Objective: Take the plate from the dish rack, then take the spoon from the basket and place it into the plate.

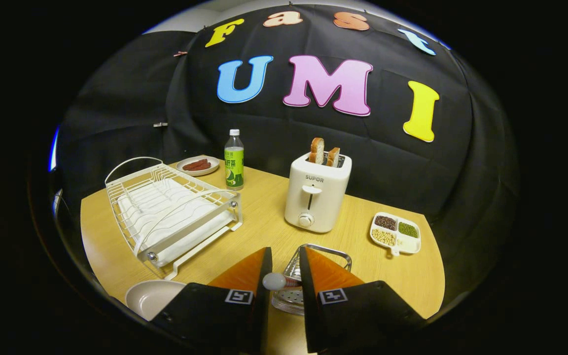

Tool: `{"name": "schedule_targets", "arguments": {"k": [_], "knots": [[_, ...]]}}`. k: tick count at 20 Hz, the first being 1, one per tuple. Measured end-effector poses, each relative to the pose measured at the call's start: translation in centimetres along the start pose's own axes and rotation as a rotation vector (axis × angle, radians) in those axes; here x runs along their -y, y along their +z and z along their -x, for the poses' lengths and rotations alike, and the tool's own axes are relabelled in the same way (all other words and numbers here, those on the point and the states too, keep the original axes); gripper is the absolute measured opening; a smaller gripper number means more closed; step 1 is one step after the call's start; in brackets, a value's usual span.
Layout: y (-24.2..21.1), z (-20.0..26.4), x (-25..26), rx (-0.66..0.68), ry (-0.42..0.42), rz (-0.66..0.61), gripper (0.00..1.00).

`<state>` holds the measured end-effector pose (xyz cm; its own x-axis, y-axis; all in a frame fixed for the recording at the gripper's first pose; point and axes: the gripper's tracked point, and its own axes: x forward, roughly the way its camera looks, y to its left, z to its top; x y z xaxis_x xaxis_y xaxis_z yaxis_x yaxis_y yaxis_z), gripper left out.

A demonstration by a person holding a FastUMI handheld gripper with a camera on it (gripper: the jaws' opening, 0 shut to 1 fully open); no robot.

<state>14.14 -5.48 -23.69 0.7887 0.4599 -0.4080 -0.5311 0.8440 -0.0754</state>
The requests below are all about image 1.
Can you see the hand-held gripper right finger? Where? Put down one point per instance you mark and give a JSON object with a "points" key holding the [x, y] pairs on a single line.
{"points": [[353, 315]]}

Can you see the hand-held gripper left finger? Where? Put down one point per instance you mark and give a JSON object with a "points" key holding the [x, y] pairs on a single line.
{"points": [[215, 315]]}

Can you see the beige round plate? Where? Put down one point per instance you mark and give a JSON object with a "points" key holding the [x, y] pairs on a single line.
{"points": [[151, 296]]}

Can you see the white divided snack dish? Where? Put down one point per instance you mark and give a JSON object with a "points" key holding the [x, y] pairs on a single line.
{"points": [[408, 244]]}

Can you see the pile of yellow soybeans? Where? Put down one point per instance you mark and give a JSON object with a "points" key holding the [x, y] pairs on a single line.
{"points": [[383, 237]]}

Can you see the pile of dark beans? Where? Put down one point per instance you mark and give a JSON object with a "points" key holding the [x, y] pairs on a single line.
{"points": [[385, 222]]}

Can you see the pile of green beans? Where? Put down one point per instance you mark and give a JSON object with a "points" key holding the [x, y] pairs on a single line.
{"points": [[408, 229]]}

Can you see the white toaster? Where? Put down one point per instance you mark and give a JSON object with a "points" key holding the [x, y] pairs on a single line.
{"points": [[313, 202]]}

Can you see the green label drink bottle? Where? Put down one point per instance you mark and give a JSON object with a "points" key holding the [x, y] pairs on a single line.
{"points": [[234, 170]]}

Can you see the red-brown meat piece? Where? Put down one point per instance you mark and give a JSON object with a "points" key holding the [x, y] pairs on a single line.
{"points": [[194, 164], [201, 167]]}

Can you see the small beige saucer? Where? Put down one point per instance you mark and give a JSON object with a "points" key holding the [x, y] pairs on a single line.
{"points": [[213, 161]]}

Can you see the toasted bread slice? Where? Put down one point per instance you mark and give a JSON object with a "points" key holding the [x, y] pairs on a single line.
{"points": [[333, 157], [316, 150]]}

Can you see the black backdrop cloth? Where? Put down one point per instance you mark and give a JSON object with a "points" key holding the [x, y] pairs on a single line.
{"points": [[274, 133]]}

